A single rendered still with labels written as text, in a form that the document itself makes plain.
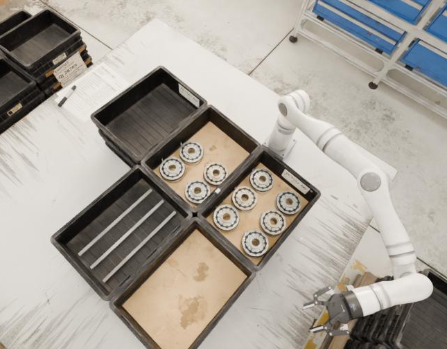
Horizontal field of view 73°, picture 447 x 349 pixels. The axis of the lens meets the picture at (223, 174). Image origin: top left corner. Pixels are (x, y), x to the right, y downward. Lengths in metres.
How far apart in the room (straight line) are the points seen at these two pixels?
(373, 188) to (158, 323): 0.83
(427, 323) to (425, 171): 1.31
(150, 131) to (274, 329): 0.96
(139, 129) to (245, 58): 1.66
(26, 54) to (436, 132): 3.07
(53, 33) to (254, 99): 1.41
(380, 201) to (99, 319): 1.07
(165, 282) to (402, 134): 2.28
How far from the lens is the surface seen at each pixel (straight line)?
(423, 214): 2.64
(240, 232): 1.21
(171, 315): 1.17
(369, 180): 1.03
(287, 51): 3.01
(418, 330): 1.83
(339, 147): 1.09
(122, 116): 1.45
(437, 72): 2.85
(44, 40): 2.40
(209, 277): 1.17
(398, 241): 1.04
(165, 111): 1.44
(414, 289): 1.03
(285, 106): 1.19
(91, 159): 1.52
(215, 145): 1.34
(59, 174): 1.54
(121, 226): 1.24
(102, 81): 1.77
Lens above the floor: 1.99
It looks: 66 degrees down
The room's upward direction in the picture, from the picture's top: 11 degrees clockwise
